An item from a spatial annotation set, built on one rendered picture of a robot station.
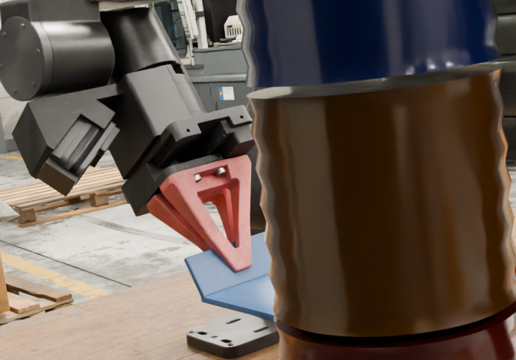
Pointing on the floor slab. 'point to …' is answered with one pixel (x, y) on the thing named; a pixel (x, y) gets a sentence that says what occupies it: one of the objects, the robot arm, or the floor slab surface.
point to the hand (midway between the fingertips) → (236, 260)
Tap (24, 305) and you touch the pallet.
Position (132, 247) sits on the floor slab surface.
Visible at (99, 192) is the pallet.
